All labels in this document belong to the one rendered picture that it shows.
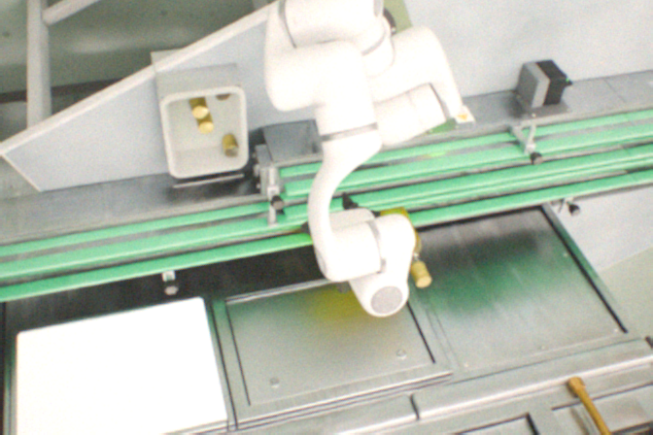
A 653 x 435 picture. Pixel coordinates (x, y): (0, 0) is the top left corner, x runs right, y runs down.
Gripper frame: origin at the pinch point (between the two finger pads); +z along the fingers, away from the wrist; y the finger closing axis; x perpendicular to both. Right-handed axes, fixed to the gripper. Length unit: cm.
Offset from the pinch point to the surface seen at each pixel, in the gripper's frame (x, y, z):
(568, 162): -16, 68, 29
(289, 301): -37.8, -4.1, 23.9
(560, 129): -8, 66, 31
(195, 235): -19.1, -22.7, 28.9
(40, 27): 12, -52, 93
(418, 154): -8.8, 29.2, 30.4
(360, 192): -16.5, 15.4, 30.9
